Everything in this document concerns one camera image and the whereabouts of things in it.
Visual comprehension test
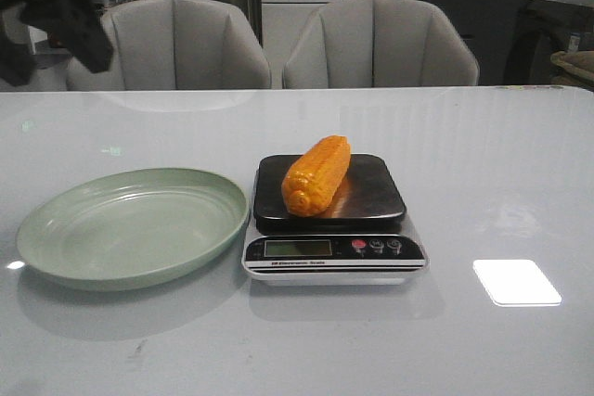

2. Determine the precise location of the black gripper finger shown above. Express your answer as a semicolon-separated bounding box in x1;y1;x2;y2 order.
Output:
1;1;35;86
20;0;113;73

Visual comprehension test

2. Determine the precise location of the orange plastic corn cob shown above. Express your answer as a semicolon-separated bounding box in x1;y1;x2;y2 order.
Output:
281;135;351;217

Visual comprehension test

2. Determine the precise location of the grey armchair left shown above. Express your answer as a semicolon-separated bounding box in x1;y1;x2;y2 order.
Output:
66;0;271;91

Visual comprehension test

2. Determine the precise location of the grey armchair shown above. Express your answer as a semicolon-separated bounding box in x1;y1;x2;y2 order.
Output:
282;0;480;89
66;0;271;91

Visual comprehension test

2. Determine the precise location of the pale green plate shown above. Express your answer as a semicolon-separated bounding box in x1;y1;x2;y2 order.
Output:
16;168;249;292

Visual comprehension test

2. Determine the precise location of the grey armchair right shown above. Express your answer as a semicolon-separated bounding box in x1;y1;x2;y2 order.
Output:
282;0;480;89

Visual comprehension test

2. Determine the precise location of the black silver kitchen scale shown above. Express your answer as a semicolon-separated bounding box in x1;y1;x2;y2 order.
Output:
241;154;429;286

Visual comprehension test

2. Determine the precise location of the dark washing machine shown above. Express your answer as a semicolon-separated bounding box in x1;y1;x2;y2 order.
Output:
503;0;593;84

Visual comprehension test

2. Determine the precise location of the tan cushion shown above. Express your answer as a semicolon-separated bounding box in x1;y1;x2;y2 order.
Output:
550;50;594;91

